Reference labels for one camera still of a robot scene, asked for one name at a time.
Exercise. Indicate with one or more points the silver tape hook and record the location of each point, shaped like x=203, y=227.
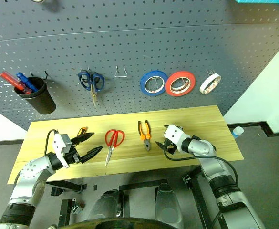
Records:
x=210, y=71

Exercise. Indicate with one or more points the dark rounded robot base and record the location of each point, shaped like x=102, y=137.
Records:
x=120, y=224

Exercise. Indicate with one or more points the grey rounded robot leg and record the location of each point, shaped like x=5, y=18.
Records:
x=106, y=205
x=168, y=205

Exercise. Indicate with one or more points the clear plastic bottle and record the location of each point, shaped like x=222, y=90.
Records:
x=238, y=132

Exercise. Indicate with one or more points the blue utility knife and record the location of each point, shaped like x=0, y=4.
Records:
x=24, y=80

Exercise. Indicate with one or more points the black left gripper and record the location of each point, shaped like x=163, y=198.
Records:
x=72, y=155

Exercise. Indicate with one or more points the black cup holder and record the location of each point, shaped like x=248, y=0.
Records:
x=42, y=102

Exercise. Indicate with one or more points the grey metal pegboard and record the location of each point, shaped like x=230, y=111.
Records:
x=129, y=35

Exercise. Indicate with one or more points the red utility knife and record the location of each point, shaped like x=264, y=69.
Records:
x=8, y=77

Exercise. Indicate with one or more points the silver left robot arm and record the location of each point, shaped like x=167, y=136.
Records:
x=32, y=169

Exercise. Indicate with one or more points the red tape roll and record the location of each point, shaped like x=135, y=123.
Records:
x=189, y=75

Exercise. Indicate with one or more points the teal box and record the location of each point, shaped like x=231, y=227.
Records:
x=263, y=1

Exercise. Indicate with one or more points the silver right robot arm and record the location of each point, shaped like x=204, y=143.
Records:
x=213, y=164

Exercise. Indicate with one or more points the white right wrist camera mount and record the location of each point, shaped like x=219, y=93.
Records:
x=175, y=136

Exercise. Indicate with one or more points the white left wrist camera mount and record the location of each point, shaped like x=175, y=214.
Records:
x=59, y=148

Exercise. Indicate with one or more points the white tape roll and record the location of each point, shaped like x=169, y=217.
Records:
x=204, y=84

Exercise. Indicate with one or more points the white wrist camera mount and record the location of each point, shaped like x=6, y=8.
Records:
x=59, y=148
x=175, y=136

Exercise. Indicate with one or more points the blue tape roll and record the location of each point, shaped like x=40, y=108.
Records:
x=143, y=84

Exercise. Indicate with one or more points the black cup hook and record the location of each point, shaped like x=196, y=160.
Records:
x=45, y=74

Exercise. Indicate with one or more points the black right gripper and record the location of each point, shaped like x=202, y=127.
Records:
x=170, y=148

